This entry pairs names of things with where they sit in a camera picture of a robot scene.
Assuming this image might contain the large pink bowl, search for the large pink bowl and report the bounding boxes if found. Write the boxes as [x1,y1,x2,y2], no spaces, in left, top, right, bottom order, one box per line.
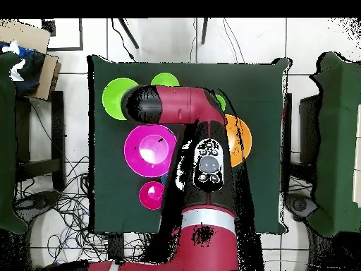
[123,123,178,179]

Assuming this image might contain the small red bowl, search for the small red bowl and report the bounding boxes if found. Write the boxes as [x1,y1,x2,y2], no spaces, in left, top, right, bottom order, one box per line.
[138,181,166,211]

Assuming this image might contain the large orange bowl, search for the large orange bowl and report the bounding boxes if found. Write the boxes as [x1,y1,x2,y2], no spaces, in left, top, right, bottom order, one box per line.
[224,114,253,168]

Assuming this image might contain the ridged green cup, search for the ridged green cup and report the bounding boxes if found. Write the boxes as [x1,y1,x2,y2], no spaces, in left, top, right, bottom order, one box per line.
[215,94,227,112]

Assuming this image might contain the small green bowl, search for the small green bowl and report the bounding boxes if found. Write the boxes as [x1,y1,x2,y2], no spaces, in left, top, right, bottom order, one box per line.
[149,72,181,88]

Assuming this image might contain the large green bowl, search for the large green bowl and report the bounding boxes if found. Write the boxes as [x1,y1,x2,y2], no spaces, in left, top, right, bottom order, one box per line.
[102,77,140,121]

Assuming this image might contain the dark green tablecloth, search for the dark green tablecloth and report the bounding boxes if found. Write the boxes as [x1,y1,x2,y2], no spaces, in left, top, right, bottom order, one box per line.
[0,52,29,235]
[87,54,293,236]
[305,51,361,238]

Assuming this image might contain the black tripod leg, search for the black tripod leg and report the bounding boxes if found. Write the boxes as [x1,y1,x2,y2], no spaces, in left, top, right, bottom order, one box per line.
[117,18,140,49]
[200,18,210,45]

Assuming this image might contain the black stool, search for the black stool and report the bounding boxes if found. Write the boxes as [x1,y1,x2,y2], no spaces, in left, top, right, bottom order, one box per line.
[13,90,67,191]

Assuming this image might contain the black cabinet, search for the black cabinet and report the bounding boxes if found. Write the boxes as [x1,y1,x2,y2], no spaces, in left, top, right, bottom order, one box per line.
[298,94,321,164]

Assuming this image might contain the blue and black bag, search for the blue and black bag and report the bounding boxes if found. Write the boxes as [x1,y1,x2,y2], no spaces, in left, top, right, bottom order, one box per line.
[0,40,46,97]

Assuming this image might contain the cardboard box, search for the cardboard box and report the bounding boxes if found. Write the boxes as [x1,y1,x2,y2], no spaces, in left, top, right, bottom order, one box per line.
[0,18,62,101]

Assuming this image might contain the black floor cable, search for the black floor cable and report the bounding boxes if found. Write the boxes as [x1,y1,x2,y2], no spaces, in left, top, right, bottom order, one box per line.
[110,18,137,62]

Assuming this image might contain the black frame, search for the black frame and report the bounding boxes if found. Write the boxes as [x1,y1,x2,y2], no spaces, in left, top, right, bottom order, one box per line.
[41,18,85,52]

